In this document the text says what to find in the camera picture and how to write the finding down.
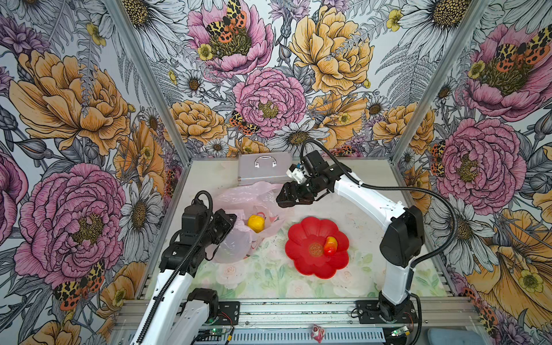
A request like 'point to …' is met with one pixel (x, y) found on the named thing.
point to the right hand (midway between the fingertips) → (286, 206)
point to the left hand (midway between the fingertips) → (238, 222)
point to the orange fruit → (330, 246)
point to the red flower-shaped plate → (305, 246)
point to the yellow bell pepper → (256, 223)
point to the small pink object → (318, 333)
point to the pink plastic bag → (249, 200)
